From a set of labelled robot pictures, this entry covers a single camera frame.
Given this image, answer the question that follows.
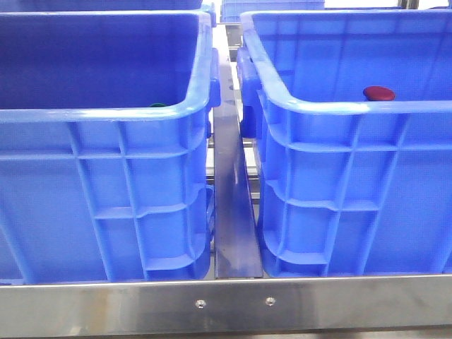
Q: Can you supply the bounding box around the green push button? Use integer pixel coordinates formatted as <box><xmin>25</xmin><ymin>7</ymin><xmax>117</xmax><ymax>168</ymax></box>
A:
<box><xmin>149</xmin><ymin>102</ymin><xmax>167</xmax><ymax>108</ymax></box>

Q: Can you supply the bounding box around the left blue plastic bin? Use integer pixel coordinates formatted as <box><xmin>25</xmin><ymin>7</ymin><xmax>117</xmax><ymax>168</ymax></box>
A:
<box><xmin>1</xmin><ymin>11</ymin><xmax>221</xmax><ymax>285</ymax></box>

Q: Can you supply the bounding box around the blue plastic bin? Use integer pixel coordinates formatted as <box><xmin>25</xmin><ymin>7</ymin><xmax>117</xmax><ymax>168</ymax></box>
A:
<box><xmin>1</xmin><ymin>11</ymin><xmax>221</xmax><ymax>285</ymax></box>
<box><xmin>237</xmin><ymin>9</ymin><xmax>451</xmax><ymax>277</ymax></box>

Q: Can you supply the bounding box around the right blue plastic bin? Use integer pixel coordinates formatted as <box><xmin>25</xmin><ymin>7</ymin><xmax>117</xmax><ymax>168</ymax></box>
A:
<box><xmin>237</xmin><ymin>9</ymin><xmax>451</xmax><ymax>277</ymax></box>

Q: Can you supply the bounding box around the rear right blue bin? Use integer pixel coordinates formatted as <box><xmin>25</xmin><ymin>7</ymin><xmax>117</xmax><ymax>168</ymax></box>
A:
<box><xmin>220</xmin><ymin>0</ymin><xmax>325</xmax><ymax>23</ymax></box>

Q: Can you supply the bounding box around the rear left blue bin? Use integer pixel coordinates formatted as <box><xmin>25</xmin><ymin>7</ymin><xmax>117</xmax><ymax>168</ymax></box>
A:
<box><xmin>1</xmin><ymin>0</ymin><xmax>217</xmax><ymax>27</ymax></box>

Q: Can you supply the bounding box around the left rail screw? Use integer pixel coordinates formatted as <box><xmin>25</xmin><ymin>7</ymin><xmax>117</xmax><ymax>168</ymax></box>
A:
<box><xmin>195</xmin><ymin>299</ymin><xmax>207</xmax><ymax>309</ymax></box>

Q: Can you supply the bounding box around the rail screw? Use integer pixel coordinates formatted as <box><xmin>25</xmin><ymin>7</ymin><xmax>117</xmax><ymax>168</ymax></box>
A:
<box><xmin>266</xmin><ymin>297</ymin><xmax>276</xmax><ymax>307</ymax></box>
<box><xmin>195</xmin><ymin>299</ymin><xmax>207</xmax><ymax>309</ymax></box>

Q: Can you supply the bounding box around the right rail screw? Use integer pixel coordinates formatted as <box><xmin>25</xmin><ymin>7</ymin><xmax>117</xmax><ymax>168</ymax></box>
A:
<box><xmin>266</xmin><ymin>297</ymin><xmax>276</xmax><ymax>307</ymax></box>

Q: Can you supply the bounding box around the stainless steel front rail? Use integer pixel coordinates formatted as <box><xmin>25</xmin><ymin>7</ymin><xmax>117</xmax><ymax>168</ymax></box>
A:
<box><xmin>1</xmin><ymin>275</ymin><xmax>451</xmax><ymax>338</ymax></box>

